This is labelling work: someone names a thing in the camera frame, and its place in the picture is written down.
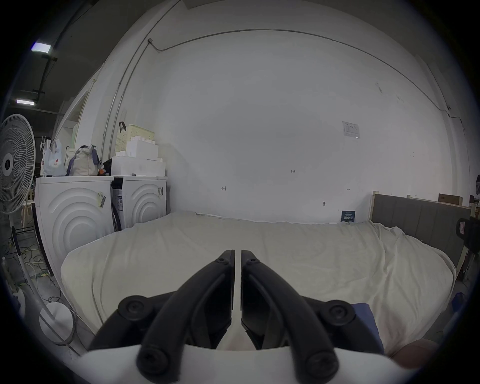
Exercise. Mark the dark blue card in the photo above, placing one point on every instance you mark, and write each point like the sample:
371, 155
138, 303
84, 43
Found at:
348, 217

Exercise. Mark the brown carton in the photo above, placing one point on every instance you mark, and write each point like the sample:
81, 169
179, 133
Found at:
450, 199

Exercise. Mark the bed with beige sheet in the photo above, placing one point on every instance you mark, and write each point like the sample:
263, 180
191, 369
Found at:
300, 255

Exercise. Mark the white paper notice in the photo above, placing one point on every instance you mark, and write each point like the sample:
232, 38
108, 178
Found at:
351, 129

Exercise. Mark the grey padded headboard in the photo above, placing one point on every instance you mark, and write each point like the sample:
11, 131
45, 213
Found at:
420, 217

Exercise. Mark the dark blue garment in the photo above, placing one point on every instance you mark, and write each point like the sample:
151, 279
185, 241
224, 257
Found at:
366, 315

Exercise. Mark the large white washing machine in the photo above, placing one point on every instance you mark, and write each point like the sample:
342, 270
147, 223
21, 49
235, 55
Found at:
71, 221

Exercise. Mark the small white washing machine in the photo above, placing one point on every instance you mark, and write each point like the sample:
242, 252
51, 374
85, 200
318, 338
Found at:
144, 202

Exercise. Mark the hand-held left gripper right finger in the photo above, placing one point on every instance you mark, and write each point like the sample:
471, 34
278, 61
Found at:
296, 318

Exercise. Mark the black camera on tripod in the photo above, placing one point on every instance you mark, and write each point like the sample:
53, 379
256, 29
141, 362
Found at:
467, 228

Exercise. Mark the white standing fan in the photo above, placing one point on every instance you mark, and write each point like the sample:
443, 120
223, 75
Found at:
15, 161

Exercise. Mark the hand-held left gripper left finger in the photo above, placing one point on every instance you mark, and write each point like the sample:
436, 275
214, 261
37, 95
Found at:
176, 315

